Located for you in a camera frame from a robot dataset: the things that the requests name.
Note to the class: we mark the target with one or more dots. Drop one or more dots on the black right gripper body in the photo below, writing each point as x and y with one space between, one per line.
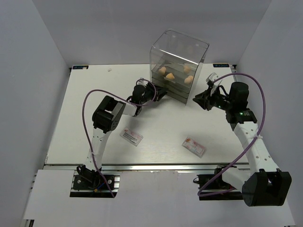
217 100

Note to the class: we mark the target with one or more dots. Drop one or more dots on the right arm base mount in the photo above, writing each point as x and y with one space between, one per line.
217 186

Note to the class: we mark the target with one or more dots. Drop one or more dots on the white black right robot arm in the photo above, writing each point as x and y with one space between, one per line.
266 185

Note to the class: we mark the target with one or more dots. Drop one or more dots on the clear acrylic makeup organizer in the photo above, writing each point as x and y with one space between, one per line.
173 50

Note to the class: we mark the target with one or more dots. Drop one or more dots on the blue label sticker right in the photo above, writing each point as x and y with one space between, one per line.
221 65

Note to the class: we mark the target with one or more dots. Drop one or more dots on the blue label sticker left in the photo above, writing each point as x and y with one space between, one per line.
80 67

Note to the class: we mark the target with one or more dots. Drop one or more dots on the clear nail sticker case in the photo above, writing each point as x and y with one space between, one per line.
194 147
131 136

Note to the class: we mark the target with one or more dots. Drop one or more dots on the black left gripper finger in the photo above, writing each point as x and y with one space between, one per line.
161 92
155 102

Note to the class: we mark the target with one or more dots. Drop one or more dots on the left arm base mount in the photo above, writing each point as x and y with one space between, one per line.
82 188

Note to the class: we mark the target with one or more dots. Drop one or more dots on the aluminium rail front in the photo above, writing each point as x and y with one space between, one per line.
170 167

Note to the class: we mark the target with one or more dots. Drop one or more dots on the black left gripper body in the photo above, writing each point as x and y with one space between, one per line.
148 93

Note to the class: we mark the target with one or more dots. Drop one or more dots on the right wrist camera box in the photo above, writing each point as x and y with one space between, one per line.
213 79

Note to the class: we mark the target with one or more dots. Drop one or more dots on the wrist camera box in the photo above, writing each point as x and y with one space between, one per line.
142 81
213 79

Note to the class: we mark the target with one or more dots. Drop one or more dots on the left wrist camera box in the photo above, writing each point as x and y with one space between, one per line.
142 81

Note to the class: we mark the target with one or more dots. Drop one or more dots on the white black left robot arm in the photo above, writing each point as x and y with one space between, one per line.
106 118

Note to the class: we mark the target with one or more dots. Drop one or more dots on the blue label sticker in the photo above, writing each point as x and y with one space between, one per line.
221 65
80 67

